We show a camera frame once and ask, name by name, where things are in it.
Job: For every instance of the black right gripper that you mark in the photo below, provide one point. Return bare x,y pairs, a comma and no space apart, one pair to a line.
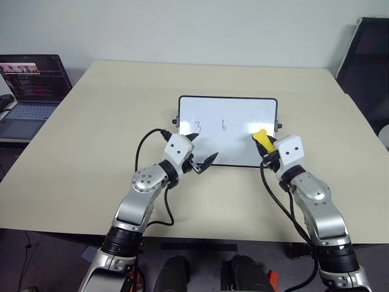
272,159

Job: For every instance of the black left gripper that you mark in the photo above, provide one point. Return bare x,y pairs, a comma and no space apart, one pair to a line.
194,165

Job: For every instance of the yellow eraser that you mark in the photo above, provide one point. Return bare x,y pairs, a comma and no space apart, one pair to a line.
265,140

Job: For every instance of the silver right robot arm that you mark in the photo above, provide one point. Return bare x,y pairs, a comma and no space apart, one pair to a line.
319,207

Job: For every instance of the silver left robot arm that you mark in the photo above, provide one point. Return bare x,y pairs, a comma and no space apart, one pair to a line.
133,207

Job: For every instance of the white round object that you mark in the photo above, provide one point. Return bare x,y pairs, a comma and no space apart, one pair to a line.
384,137

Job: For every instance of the black monitor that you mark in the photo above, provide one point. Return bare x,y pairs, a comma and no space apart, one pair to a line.
367,67

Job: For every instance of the dark rounded shape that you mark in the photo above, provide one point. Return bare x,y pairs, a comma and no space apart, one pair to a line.
243,275
173,275

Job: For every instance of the orange red clamp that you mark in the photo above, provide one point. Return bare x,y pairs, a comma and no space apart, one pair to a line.
133,280
273,281

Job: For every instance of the open grey laptop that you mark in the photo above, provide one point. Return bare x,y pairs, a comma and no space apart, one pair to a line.
33,88

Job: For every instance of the black object beside laptop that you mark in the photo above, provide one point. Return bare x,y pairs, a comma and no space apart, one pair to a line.
6,102

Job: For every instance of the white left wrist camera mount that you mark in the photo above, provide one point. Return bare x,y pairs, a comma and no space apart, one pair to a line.
177,147

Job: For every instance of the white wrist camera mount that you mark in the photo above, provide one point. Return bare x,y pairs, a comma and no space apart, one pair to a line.
291,152
177,147

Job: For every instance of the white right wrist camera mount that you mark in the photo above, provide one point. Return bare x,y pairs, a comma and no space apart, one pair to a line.
291,152

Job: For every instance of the white whiteboard with black frame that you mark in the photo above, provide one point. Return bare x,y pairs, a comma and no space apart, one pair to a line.
231,112

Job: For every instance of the black table bracket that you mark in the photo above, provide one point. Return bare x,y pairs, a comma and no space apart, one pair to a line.
296,251

